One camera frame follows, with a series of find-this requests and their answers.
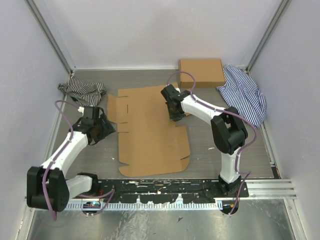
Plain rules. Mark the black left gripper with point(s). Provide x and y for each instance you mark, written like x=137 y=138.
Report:
x=109 y=129

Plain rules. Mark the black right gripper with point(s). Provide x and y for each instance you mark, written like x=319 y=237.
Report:
x=175 y=118

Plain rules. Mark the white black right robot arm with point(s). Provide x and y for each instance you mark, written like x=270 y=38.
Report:
x=228 y=130

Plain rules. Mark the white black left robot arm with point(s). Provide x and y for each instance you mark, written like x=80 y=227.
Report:
x=47 y=187

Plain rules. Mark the closed brown cardboard box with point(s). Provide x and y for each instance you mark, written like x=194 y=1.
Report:
x=208 y=72

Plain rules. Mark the black white striped cloth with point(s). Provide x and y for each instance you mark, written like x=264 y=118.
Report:
x=85 y=94

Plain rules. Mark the blue white striped cloth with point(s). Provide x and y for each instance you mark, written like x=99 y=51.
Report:
x=241 y=92

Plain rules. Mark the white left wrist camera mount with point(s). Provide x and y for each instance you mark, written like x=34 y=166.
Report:
x=81 y=109

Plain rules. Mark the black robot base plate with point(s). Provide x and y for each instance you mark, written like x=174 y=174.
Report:
x=160 y=191

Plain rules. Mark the slotted grey cable duct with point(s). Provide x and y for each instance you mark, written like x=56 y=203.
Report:
x=178 y=205

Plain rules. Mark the aluminium frame rail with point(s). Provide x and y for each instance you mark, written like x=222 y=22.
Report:
x=270 y=189

